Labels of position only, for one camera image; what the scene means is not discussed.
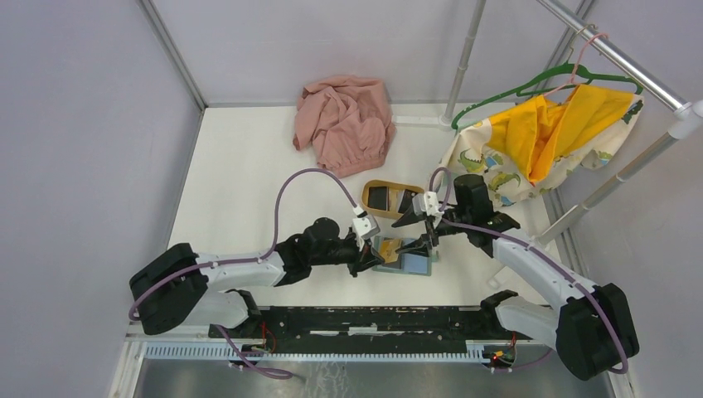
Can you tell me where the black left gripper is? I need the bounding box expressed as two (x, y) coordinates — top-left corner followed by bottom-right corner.
(310, 234), (385, 277)

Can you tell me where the gold card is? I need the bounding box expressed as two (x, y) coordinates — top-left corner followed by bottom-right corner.
(378, 238), (403, 264)

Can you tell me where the black VIP card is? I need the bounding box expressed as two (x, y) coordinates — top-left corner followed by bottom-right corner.
(382, 258), (402, 269)

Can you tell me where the green leather card holder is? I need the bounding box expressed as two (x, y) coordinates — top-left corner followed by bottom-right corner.
(372, 235), (439, 276)

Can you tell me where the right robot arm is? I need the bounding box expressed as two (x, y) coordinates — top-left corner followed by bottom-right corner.
(393, 174), (640, 381)

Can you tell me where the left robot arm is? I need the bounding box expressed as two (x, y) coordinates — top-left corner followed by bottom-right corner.
(128, 215), (384, 338)

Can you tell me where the black card in tray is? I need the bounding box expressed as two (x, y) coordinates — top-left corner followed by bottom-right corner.
(397, 189), (419, 214)
(367, 186), (390, 211)

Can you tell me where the tan oval tray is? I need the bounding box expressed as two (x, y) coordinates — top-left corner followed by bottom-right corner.
(361, 179), (424, 220)

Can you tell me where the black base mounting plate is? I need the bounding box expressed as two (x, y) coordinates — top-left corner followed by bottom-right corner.
(228, 306), (527, 354)

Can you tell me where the pink crumpled cloth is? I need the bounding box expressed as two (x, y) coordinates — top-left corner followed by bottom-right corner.
(292, 75), (396, 178)

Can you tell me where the dinosaur print yellow garment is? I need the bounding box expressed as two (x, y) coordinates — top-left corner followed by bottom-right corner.
(439, 85), (644, 206)

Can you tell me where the pink clothes hanger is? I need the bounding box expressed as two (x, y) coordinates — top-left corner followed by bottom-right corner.
(539, 32), (609, 96)

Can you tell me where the green clothes hanger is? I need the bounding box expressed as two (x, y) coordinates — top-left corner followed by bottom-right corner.
(449, 62), (644, 131)

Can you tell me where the metal clothes rack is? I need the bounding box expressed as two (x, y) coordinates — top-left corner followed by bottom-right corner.
(456, 1), (702, 244)

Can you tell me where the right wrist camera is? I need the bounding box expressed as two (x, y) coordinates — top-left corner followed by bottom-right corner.
(412, 192), (444, 217)

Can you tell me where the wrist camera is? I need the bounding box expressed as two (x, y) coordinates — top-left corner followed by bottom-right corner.
(351, 205), (381, 251)
(412, 192), (444, 217)

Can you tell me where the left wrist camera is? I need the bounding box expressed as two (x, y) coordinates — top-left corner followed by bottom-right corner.
(351, 205), (381, 251)

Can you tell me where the white perforated cable duct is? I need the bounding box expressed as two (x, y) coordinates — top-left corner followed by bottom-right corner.
(145, 342), (487, 364)

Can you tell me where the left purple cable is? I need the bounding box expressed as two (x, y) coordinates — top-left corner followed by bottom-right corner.
(128, 167), (366, 380)

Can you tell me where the purple cable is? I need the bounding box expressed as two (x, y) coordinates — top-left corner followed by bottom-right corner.
(428, 167), (630, 376)
(128, 167), (366, 380)

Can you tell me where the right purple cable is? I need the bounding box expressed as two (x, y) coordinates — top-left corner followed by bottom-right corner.
(428, 167), (630, 376)

